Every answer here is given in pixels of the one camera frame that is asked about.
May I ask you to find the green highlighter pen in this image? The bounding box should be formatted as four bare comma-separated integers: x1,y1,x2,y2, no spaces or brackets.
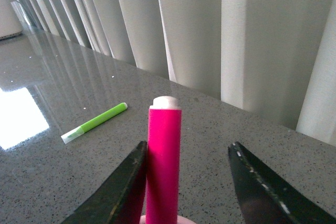
61,102,128,144

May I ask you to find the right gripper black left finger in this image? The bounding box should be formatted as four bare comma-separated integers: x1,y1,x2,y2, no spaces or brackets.
63,141,148,223

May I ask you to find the white pleated curtain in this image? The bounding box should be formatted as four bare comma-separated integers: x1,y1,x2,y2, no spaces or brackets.
10,0,335,145

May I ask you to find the pink highlighter pen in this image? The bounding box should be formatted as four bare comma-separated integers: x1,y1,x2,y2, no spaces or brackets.
145,96,182,223

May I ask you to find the pink mesh cup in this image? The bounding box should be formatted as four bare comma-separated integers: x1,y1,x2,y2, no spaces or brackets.
139,215,196,224

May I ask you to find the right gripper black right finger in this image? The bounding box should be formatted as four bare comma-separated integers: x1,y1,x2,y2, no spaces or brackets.
228,142,335,223

